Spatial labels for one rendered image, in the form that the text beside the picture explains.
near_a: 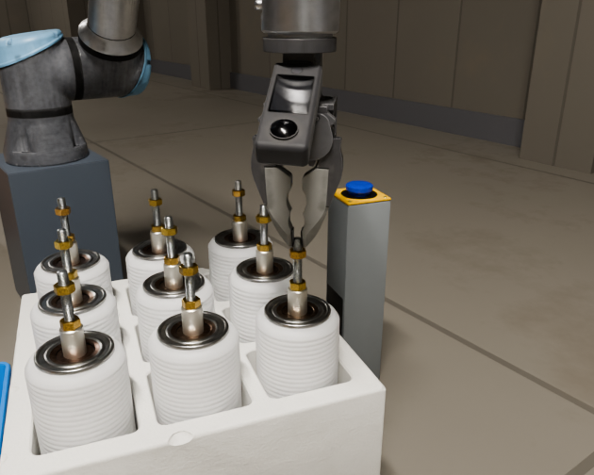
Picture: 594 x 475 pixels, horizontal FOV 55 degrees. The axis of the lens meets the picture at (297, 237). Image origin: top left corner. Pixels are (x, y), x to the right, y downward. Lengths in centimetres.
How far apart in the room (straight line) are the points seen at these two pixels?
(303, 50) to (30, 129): 71
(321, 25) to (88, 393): 40
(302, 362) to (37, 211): 67
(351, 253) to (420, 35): 234
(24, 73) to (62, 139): 13
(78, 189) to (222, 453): 68
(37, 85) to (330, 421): 79
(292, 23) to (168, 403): 39
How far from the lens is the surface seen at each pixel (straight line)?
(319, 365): 64
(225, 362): 61
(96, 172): 117
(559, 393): 104
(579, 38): 240
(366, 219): 84
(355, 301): 88
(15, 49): 115
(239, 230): 84
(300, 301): 64
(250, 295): 72
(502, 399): 99
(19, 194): 114
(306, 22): 55
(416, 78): 313
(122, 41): 115
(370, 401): 66
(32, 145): 116
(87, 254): 84
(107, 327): 71
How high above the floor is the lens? 57
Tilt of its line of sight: 22 degrees down
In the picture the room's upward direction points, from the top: straight up
